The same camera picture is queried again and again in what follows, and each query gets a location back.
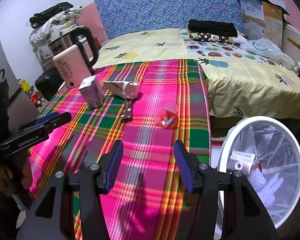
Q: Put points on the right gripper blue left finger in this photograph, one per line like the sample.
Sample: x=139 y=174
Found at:
x=109 y=163

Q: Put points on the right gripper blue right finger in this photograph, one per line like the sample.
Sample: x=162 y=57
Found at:
x=187 y=164

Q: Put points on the purple white small carton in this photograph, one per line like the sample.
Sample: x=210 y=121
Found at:
x=92 y=92

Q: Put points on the patterned white paper carton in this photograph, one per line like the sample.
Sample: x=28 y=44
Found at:
x=123 y=89

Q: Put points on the white foam net sleeve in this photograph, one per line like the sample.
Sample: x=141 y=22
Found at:
x=265 y=189

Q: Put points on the white round trash bin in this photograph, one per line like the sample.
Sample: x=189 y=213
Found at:
x=276 y=150

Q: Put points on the person left hand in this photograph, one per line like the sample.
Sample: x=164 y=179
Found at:
x=6 y=175

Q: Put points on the black bag on floor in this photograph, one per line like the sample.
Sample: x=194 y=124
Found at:
x=48 y=83

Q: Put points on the pink plaid tablecloth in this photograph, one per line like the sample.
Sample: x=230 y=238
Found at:
x=148 y=200

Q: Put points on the pineapple print bedding pile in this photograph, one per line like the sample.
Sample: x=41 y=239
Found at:
x=48 y=26

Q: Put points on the yellow pineapple bed sheet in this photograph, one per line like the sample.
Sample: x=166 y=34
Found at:
x=240 y=83

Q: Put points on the polka dot brown cloth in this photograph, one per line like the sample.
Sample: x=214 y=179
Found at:
x=215 y=38

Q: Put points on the black folded clothing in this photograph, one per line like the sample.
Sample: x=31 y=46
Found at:
x=212 y=27

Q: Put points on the white plastic bag on bed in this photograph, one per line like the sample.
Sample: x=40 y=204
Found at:
x=265 y=48

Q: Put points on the blue floral mattress headboard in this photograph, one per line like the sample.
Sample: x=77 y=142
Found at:
x=120 y=17

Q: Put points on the cardboard box with bag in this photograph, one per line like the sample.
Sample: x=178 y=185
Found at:
x=263 y=19

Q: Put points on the steel electric kettle black handle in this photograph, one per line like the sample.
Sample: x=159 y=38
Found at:
x=72 y=38

